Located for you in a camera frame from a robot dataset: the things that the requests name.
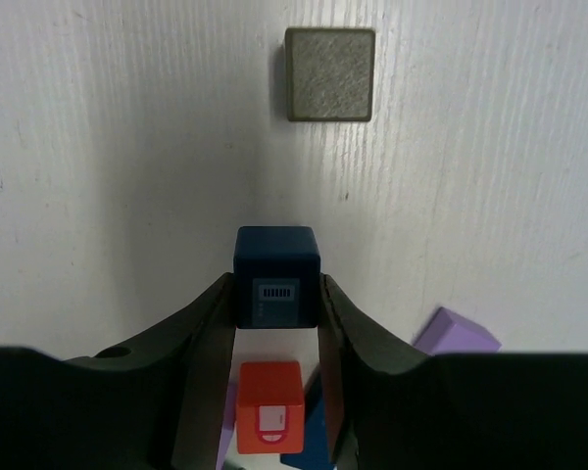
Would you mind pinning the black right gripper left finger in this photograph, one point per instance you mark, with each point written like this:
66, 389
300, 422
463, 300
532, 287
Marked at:
153, 401

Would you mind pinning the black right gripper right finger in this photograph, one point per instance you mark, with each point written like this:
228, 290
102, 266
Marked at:
389, 406

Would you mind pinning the purple wooden cube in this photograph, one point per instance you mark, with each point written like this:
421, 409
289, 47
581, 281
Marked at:
449, 332
228, 423

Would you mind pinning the small dark blue cube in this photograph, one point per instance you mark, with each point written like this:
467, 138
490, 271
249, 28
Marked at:
276, 272

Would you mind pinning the olive wooden cube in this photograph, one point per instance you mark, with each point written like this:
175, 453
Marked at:
329, 73

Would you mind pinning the long dark blue block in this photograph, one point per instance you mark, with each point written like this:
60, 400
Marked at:
315, 453

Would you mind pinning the red wooden cube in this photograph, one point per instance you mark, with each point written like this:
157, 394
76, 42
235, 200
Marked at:
270, 408

